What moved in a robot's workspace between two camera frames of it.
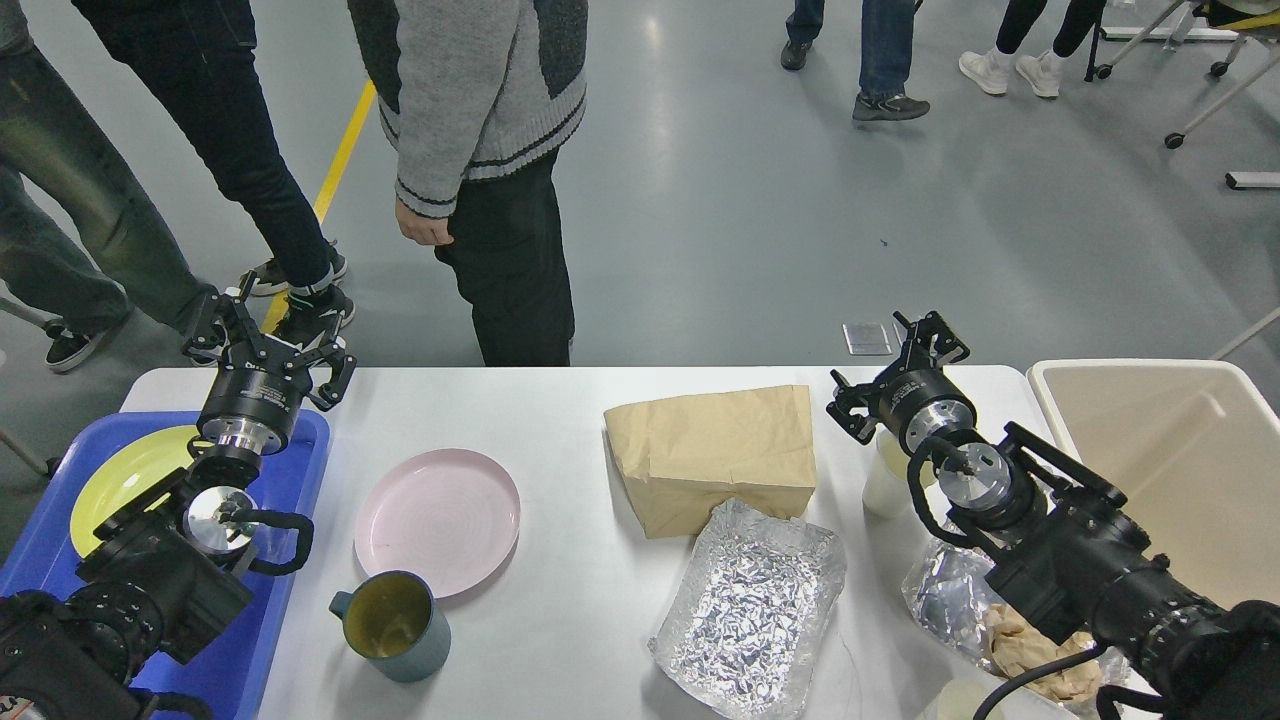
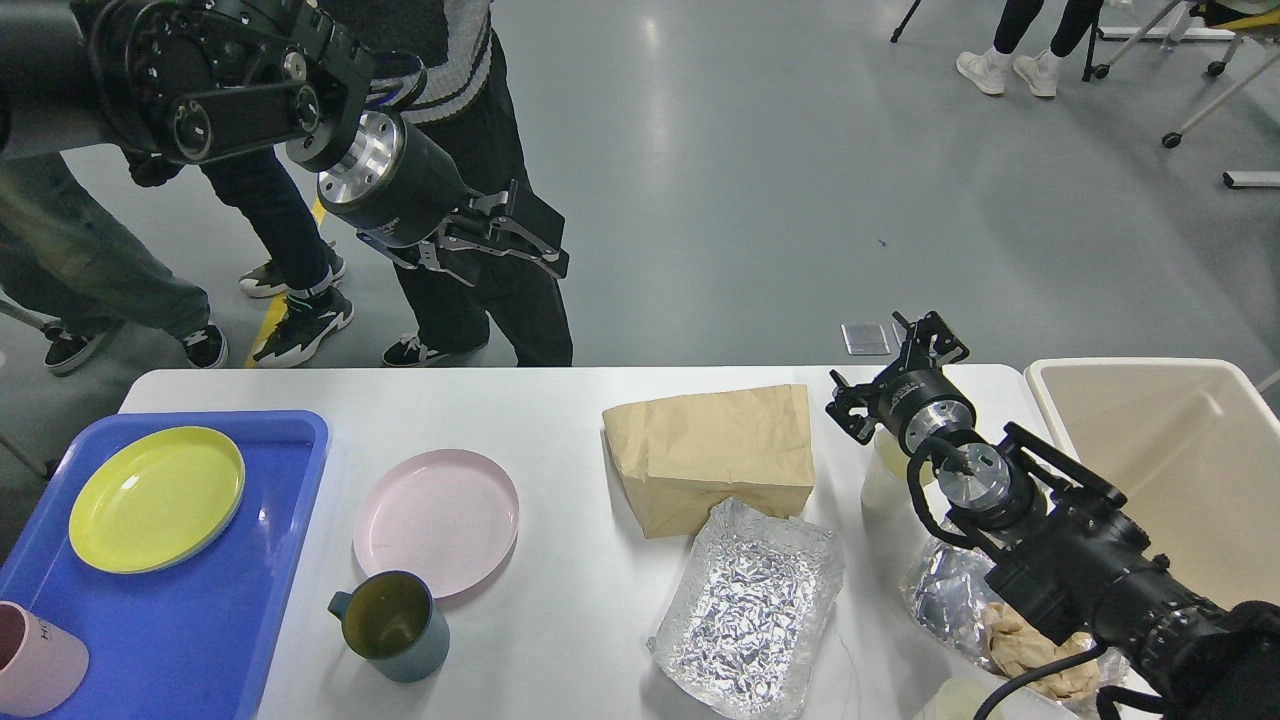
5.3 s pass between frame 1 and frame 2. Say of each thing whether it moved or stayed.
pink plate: stayed
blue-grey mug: stayed
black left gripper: moved
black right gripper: stayed
